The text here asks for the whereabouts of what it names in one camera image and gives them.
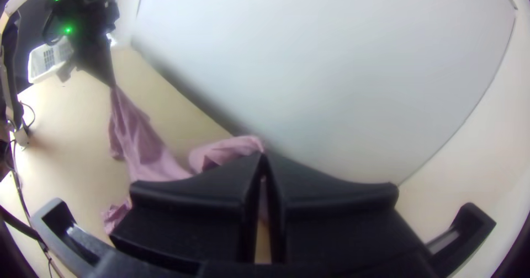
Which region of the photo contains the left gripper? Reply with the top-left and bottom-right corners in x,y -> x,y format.
73,31 -> 120,88

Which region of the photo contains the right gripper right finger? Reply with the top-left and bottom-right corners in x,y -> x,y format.
264,153 -> 433,269

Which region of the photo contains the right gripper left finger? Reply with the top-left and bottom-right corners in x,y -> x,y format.
109,152 -> 267,275

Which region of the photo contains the pink t-shirt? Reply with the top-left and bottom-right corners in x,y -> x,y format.
102,83 -> 266,236

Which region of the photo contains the white laundry basket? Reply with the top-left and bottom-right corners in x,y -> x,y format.
28,37 -> 76,84

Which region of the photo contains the black cable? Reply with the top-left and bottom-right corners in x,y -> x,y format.
8,139 -> 65,278

